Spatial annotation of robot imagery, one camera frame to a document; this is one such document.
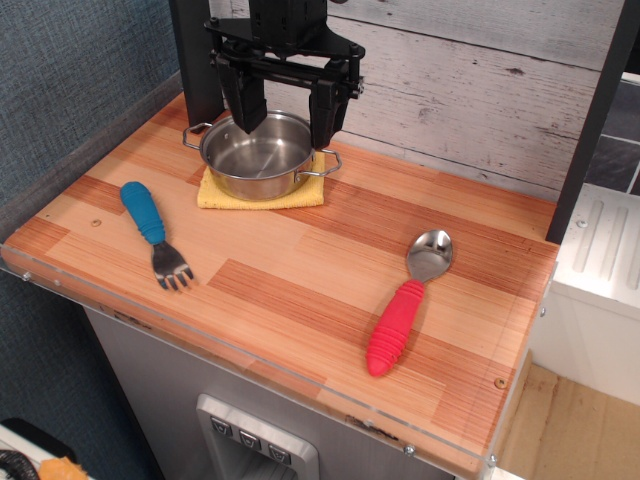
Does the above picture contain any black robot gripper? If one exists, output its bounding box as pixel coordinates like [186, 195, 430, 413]
[205, 1, 365, 149]

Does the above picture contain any blue handled metal fork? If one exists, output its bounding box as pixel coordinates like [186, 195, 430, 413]
[120, 181, 194, 291]

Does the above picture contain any small stainless steel pot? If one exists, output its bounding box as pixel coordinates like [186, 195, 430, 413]
[182, 110, 342, 201]

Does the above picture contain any yellow sponge cloth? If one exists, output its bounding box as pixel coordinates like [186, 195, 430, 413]
[197, 167, 324, 210]

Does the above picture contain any grey toy fridge cabinet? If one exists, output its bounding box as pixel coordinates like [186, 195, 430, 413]
[86, 309, 450, 479]

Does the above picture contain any white toy sink unit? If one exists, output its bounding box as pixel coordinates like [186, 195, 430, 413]
[527, 72, 640, 406]

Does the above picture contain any orange object bottom left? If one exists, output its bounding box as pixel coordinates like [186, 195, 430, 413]
[38, 457, 89, 480]

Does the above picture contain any black vertical post left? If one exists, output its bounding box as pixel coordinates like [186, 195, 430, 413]
[168, 0, 225, 126]

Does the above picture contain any black vertical post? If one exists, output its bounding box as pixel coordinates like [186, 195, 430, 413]
[546, 0, 639, 245]
[168, 0, 225, 126]

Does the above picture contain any red handled metal spoon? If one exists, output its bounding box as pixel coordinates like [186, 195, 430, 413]
[365, 229, 453, 377]

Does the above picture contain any black vertical post right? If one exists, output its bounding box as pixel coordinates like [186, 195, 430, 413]
[546, 0, 639, 245]

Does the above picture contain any black ribbed cable bottom left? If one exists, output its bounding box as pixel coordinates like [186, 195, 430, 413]
[0, 449, 36, 480]

